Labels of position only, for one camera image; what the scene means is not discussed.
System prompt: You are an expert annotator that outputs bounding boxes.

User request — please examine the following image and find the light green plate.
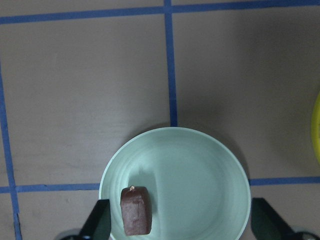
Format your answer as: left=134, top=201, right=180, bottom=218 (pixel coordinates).
left=99, top=127, right=251, bottom=240

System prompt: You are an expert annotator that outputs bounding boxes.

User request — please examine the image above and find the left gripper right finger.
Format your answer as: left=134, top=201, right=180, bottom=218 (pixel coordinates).
left=251, top=197, right=320, bottom=240

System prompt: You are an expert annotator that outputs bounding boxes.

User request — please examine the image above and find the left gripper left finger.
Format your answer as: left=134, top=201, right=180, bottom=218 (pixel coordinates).
left=57, top=199, right=112, bottom=240

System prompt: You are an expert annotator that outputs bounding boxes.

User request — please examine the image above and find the brown bun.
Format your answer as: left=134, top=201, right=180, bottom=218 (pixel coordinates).
left=120, top=185, right=153, bottom=236

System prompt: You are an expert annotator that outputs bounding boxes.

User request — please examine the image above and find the bottom yellow steamer layer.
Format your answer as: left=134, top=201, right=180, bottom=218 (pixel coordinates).
left=310, top=93, right=320, bottom=163

